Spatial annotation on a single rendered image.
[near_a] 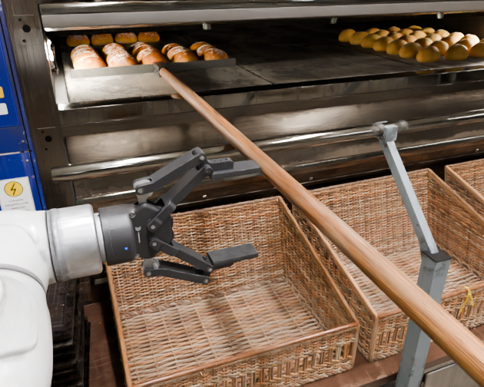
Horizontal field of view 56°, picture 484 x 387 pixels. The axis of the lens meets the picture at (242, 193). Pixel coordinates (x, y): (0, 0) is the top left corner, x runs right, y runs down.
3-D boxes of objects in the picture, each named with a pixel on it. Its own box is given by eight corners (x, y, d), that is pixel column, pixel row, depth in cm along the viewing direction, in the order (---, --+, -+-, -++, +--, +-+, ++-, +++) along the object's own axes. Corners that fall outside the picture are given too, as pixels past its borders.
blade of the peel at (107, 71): (236, 66, 160) (236, 57, 159) (71, 78, 142) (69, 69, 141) (205, 49, 190) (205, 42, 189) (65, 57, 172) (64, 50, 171)
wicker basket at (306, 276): (108, 302, 139) (95, 224, 126) (278, 265, 156) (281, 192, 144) (132, 443, 98) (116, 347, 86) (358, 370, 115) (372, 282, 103)
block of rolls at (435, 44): (334, 41, 214) (335, 28, 212) (416, 35, 230) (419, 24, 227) (424, 64, 164) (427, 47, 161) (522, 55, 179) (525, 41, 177)
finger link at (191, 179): (148, 219, 62) (140, 213, 61) (206, 160, 61) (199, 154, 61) (154, 233, 59) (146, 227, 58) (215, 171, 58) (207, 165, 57)
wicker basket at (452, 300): (283, 263, 157) (287, 191, 145) (416, 232, 175) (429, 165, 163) (368, 367, 117) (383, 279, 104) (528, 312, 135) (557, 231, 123)
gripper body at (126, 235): (93, 195, 59) (164, 184, 63) (101, 249, 63) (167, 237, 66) (99, 222, 53) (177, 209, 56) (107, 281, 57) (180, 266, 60)
